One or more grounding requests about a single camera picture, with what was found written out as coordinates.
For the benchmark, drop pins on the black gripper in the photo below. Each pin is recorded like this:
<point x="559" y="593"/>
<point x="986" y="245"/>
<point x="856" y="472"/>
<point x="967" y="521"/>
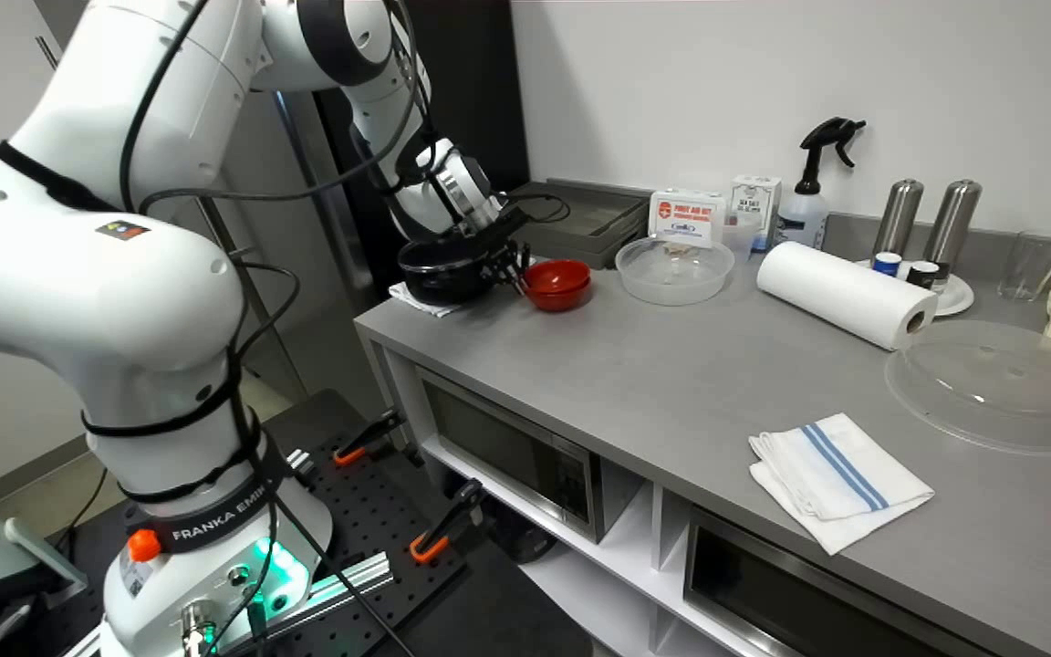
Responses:
<point x="490" y="235"/>

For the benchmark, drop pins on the red bowl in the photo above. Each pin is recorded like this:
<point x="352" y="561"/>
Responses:
<point x="559" y="287"/>

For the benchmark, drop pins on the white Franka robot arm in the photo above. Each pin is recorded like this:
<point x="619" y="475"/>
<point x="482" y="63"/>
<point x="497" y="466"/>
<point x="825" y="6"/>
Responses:
<point x="74" y="293"/>

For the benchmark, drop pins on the clear plastic bowl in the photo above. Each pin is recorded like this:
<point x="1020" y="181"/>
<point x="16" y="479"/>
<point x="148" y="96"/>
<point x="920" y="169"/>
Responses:
<point x="675" y="273"/>

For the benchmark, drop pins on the black cooking pot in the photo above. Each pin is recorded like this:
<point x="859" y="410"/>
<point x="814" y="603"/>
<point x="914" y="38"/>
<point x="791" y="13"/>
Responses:
<point x="446" y="287"/>

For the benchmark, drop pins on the black glass pot lid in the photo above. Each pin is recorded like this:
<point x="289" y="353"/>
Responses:
<point x="439" y="252"/>

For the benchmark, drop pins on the dark grey tray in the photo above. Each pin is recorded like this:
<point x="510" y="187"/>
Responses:
<point x="592" y="221"/>

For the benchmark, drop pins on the white first aid kit box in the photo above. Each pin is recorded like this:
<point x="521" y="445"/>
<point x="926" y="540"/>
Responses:
<point x="684" y="217"/>

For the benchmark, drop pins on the black tall panel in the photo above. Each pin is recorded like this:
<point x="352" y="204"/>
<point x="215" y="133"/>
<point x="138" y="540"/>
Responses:
<point x="475" y="86"/>

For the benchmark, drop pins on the white sea salt box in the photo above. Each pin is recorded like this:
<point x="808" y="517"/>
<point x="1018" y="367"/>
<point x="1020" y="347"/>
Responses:
<point x="749" y="214"/>

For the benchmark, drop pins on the spray bottle with black trigger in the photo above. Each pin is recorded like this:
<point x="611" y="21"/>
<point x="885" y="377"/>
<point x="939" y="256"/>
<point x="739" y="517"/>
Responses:
<point x="806" y="214"/>

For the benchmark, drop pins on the black perforated robot table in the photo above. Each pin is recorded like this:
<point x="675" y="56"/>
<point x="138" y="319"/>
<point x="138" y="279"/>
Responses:
<point x="363" y="511"/>

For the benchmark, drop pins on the white paper towel roll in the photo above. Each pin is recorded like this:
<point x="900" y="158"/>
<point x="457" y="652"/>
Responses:
<point x="838" y="293"/>

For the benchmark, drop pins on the grey counter cabinet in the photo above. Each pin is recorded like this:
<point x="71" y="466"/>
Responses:
<point x="621" y="571"/>

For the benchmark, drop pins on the small jar with blue lid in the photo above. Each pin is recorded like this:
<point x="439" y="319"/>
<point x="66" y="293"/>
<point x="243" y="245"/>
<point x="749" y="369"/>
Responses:
<point x="887" y="259"/>

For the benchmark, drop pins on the white towel with blue stripes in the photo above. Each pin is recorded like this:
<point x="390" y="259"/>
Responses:
<point x="838" y="479"/>

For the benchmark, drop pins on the steel shaker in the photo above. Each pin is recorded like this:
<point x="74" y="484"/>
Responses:
<point x="900" y="217"/>
<point x="950" y="221"/>

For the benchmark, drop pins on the small jar with black lid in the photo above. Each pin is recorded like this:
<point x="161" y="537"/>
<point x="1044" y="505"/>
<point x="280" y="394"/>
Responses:
<point x="920" y="273"/>

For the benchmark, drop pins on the white plate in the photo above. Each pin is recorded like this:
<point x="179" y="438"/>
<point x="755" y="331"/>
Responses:
<point x="954" y="297"/>

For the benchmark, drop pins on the aluminium extrusion rail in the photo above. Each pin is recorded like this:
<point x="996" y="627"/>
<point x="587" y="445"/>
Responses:
<point x="345" y="584"/>

